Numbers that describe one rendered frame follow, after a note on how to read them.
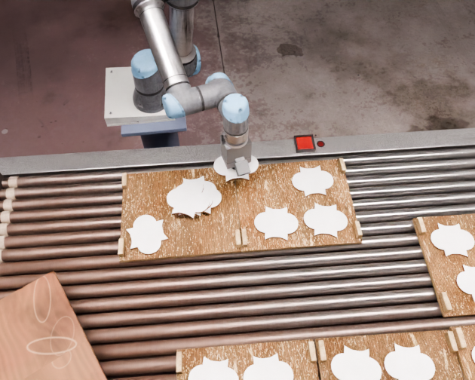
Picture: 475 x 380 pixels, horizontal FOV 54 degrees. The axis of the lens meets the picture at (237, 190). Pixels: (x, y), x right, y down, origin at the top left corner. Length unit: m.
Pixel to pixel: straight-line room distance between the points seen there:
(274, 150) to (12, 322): 1.07
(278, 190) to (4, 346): 0.99
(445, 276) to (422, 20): 2.77
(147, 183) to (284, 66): 1.99
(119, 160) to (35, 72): 1.97
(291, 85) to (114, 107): 1.65
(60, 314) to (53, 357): 0.12
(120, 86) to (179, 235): 0.77
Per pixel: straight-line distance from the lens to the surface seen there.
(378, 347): 1.52
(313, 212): 1.64
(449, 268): 1.69
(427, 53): 3.84
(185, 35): 1.73
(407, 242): 1.71
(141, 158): 1.82
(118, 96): 2.04
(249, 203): 1.65
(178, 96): 1.37
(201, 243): 1.58
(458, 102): 3.56
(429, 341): 1.57
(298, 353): 1.47
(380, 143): 1.91
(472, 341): 1.63
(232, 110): 1.31
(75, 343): 1.43
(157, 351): 1.50
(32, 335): 1.48
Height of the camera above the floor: 2.36
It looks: 58 degrees down
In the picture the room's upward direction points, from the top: straight up
